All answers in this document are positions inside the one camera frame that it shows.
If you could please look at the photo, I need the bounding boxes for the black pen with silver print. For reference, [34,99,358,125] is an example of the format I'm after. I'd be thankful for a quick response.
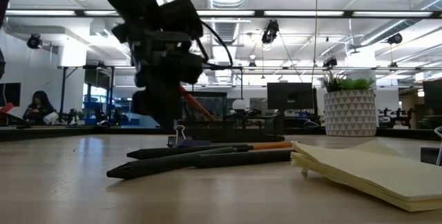
[126,143,253,160]

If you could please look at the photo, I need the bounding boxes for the person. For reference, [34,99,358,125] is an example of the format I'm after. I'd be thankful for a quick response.
[22,90,58,125]

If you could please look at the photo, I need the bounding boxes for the black mesh desk organizer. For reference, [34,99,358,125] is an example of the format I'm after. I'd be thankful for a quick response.
[178,91,286,143]

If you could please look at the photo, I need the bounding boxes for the black binder clip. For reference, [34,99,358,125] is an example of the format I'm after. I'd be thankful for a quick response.
[167,124,188,148]

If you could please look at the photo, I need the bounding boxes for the white roll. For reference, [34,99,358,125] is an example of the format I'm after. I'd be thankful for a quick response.
[43,111,60,125]

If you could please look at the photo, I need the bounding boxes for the dark screen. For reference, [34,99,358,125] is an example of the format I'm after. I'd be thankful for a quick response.
[422,78,442,111]

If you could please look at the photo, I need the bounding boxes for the black computer monitor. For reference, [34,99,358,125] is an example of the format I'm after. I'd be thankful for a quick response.
[267,82,317,111]

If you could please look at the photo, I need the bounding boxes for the dark background equipment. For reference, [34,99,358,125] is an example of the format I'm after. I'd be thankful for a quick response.
[378,107,417,130]

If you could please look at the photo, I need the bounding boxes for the black background desk frame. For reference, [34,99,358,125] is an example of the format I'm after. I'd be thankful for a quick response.
[57,65,117,124]

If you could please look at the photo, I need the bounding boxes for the thin hanging cord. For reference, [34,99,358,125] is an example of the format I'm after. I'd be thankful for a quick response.
[310,0,319,84]

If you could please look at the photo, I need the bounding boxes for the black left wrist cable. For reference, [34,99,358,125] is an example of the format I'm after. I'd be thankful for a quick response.
[199,19,235,70]

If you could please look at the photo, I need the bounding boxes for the green succulent plant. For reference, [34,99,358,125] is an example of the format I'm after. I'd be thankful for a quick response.
[320,71,376,93]

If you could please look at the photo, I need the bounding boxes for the yellow sticky note pad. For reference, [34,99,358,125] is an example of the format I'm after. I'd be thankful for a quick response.
[291,139,442,213]

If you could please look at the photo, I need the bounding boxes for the black wall panel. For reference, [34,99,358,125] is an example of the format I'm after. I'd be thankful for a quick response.
[0,82,21,108]

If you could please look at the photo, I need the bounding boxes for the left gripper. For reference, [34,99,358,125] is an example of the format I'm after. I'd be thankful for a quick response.
[113,21,205,131]

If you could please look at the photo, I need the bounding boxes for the white patterned plant pot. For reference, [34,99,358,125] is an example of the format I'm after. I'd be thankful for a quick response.
[323,88,378,137]

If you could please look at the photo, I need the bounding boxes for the black bar with red end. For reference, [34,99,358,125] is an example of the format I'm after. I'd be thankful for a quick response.
[0,102,30,130]

